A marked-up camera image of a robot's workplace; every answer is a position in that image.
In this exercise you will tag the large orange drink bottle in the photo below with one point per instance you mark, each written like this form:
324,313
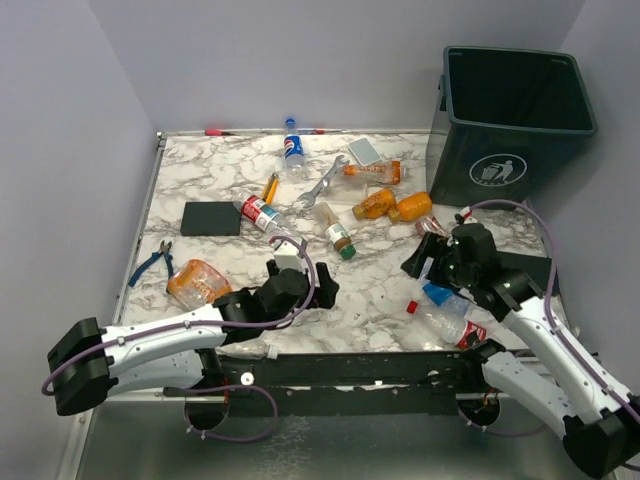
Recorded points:
197,284

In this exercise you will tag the small red label bottle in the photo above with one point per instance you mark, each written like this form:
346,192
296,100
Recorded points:
430,225

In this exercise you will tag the clear crushed bottle front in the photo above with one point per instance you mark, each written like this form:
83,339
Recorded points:
250,350

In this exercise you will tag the Starbucks coffee bottle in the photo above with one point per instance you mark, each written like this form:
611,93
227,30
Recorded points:
334,231

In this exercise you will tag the black foam pad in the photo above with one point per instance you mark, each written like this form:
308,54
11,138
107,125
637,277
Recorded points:
537,268
211,219

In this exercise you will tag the upright Pepsi bottle far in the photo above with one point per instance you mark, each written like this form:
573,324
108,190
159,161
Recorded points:
295,163

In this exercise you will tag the white power bank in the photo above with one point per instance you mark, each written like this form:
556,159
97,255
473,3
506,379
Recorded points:
364,152

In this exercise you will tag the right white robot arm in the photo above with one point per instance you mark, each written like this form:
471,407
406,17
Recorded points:
595,415

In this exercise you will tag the black foam pad right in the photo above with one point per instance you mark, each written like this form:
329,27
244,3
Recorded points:
537,268

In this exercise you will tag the plain orange juice bottle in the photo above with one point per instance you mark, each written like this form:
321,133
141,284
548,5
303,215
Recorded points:
411,208

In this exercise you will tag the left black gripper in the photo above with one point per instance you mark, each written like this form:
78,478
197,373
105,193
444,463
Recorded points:
324,294

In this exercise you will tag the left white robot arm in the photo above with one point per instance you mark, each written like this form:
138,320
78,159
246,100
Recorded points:
91,363

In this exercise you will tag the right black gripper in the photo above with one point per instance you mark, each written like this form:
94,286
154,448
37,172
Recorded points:
414,264

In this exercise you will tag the red marker pen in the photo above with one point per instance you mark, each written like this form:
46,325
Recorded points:
218,133

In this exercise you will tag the yellow utility knife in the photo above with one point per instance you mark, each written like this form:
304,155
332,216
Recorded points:
270,188

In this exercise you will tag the red cap water bottle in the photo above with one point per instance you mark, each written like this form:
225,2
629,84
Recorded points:
452,329

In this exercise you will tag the silver wrench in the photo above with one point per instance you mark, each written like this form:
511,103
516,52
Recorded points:
308,198

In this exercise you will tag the light blue label bottle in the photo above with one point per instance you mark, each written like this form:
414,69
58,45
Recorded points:
446,299

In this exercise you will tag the red label water bottle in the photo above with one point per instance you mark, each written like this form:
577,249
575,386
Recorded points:
263,216

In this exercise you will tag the crushed orange label bottle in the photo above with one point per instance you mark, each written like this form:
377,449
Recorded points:
385,173

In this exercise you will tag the black foam pad left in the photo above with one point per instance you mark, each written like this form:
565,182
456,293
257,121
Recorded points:
211,219

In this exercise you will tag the dark green plastic bin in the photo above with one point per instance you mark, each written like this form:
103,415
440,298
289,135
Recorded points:
514,119

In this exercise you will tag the orange juice bottle patterned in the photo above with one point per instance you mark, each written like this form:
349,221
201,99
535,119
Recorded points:
375,205

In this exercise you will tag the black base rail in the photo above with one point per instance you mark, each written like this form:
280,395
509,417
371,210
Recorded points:
363,384

